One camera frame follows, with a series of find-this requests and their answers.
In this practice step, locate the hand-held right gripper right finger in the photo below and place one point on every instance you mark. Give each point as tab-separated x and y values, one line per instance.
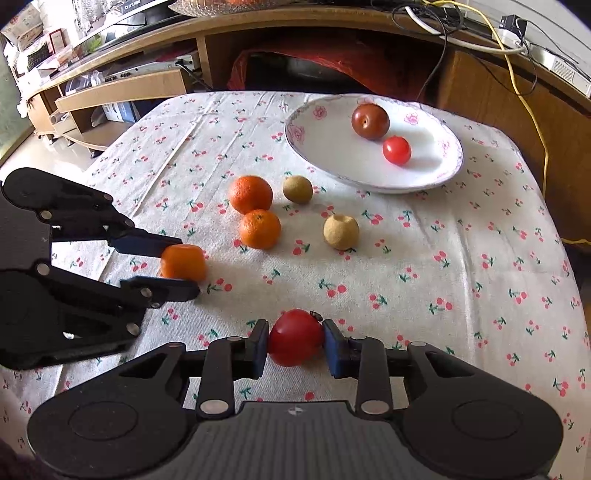
334	351

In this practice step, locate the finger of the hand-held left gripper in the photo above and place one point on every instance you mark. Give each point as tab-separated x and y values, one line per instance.
166	290
143	242

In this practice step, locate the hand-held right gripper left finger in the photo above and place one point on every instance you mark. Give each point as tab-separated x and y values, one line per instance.
261	348

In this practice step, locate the mandarin orange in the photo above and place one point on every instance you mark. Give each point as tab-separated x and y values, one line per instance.
184	263
260	229
250	194

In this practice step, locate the large red tomato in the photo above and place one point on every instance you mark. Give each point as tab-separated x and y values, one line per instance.
295	339

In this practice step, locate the brown round fruit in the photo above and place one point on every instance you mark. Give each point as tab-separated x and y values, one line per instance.
298	189
340	232

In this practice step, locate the white floral plate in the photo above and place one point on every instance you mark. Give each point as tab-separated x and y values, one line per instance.
332	147

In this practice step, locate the cherry print tablecloth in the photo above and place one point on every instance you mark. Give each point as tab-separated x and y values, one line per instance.
415	277

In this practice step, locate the blue white cardboard box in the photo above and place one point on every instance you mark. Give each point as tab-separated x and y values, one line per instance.
117	110

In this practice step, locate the clear plastic bag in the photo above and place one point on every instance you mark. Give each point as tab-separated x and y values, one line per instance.
83	83

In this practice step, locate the silver media player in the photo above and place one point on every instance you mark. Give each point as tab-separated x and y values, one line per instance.
138	71

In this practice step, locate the small red tomato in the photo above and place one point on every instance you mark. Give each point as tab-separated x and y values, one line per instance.
397	150

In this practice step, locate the dark red plum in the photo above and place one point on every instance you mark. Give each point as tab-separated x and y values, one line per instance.
370	121

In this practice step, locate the white lace cloth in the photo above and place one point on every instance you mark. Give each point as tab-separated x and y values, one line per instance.
94	14

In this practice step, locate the black television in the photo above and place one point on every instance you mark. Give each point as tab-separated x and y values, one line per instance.
138	7

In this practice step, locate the glass fruit bowl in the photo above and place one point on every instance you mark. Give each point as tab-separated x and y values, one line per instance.
203	5

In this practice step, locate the dark metal pot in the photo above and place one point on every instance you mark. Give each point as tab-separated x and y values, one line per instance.
318	71

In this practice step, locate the red cloth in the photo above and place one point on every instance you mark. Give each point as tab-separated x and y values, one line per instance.
392	60

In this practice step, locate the wooden TV stand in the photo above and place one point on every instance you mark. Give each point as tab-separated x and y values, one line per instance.
485	83

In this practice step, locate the white set-top box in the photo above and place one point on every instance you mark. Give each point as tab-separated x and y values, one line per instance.
561	69

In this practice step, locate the black power adapter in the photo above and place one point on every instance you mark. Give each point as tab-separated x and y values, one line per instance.
512	23

